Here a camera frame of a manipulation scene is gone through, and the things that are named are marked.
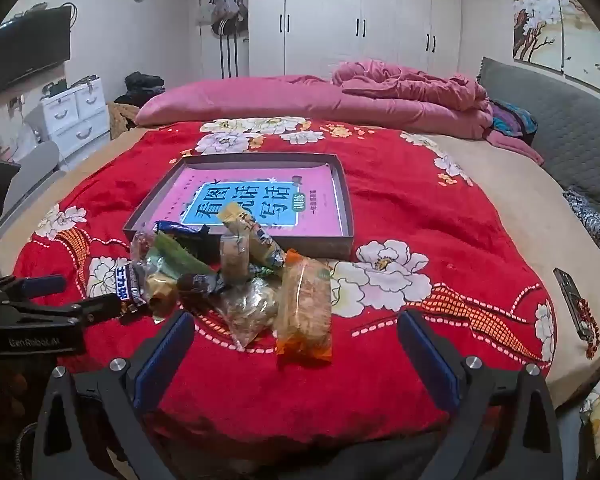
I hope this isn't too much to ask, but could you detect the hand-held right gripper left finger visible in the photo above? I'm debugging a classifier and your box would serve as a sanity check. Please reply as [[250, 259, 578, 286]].
[[32, 309, 197, 480]]

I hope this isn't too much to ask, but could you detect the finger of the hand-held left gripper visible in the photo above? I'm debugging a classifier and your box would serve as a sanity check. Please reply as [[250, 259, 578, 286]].
[[0, 274, 67, 307], [10, 292, 126, 331]]

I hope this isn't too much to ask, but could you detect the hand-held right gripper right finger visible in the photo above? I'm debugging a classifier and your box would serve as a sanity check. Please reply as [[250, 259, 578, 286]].
[[396, 309, 566, 480]]

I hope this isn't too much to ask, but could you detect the black white chocolate bar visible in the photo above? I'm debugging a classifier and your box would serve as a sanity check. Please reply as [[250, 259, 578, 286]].
[[115, 259, 148, 311]]

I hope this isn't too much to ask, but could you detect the brown cupcake packet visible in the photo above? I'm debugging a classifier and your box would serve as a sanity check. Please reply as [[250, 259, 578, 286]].
[[176, 271, 226, 306]]

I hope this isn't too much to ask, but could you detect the green clear pastry packet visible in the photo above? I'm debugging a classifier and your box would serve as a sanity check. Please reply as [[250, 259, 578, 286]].
[[142, 234, 216, 318]]

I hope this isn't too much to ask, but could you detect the clear nut brittle packet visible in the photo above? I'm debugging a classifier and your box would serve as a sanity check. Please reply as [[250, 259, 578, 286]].
[[210, 275, 281, 352]]

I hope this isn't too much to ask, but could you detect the blue cookie packet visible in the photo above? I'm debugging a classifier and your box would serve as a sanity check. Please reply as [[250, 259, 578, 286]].
[[154, 220, 221, 263]]

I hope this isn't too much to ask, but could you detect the round pastry clear packet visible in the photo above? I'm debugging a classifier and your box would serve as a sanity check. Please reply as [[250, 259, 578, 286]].
[[219, 232, 253, 281]]

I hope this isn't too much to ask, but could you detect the orange noodle snack packet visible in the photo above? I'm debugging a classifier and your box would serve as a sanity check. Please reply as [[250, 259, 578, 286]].
[[272, 249, 333, 363]]

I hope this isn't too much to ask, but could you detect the grey cardboard box tray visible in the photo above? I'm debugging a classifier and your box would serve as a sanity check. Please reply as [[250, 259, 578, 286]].
[[122, 152, 355, 261]]

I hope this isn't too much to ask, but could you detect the light grey chair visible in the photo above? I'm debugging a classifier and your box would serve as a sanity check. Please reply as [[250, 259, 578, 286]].
[[0, 140, 68, 231]]

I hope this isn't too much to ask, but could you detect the red floral blanket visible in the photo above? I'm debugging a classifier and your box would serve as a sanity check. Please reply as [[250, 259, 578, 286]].
[[10, 117, 556, 456]]

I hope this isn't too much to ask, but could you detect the dark flat phone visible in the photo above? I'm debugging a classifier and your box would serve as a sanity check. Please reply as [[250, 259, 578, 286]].
[[553, 267, 596, 338]]

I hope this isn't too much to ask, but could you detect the white drawer cabinet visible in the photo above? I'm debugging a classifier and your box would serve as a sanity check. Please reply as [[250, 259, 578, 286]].
[[40, 76, 112, 156]]

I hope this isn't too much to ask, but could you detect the beige bedsheet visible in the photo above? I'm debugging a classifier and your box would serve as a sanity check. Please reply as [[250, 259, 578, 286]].
[[0, 125, 600, 411]]

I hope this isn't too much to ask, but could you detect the brown knitted cloth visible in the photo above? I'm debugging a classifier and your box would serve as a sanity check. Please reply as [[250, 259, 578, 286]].
[[107, 101, 141, 140]]

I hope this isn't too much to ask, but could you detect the pink book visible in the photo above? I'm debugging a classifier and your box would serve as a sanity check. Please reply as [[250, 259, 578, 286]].
[[152, 167, 343, 238]]

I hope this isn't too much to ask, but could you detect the black white patterned cloth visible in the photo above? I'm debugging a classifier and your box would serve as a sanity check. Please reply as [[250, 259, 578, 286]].
[[562, 187, 600, 266]]

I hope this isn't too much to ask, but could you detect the black clothes pile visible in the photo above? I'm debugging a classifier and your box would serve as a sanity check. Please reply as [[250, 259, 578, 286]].
[[114, 71, 167, 108]]

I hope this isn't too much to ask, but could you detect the pink garment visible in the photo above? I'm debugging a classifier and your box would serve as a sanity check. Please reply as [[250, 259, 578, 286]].
[[485, 130, 546, 166]]

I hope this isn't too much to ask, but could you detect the black television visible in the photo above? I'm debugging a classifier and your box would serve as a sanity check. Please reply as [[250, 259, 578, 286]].
[[0, 6, 73, 98]]

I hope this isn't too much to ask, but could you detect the pink pillow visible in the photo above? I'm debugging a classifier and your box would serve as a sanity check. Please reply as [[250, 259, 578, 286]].
[[135, 76, 361, 128]]

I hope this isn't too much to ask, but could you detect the colourful striped cloth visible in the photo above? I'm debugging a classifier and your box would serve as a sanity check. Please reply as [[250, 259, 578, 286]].
[[487, 100, 538, 148]]

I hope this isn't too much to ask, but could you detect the pink folded quilt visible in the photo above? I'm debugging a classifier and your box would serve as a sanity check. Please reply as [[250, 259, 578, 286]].
[[330, 59, 496, 141]]

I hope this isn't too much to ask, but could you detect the grey quilted headboard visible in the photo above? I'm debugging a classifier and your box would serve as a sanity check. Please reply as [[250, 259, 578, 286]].
[[477, 56, 600, 231]]

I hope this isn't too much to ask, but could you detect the hanging black bag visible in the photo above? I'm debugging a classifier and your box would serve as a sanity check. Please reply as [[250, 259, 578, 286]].
[[211, 0, 249, 78]]

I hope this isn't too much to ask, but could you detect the hanging light bag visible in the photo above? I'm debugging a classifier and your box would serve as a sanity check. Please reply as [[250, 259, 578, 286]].
[[211, 0, 241, 26]]

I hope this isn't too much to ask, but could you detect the white wardrobe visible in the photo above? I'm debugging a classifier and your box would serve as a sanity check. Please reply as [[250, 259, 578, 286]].
[[249, 0, 463, 81]]

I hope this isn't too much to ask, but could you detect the floral mural panel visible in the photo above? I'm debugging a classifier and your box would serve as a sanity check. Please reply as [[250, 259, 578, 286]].
[[510, 0, 600, 106]]

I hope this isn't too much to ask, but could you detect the grey cable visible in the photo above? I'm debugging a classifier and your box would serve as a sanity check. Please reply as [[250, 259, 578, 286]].
[[16, 422, 36, 480]]

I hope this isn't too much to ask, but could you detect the red bead bracelet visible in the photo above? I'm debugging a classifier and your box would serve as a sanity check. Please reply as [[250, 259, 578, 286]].
[[570, 297, 600, 361]]

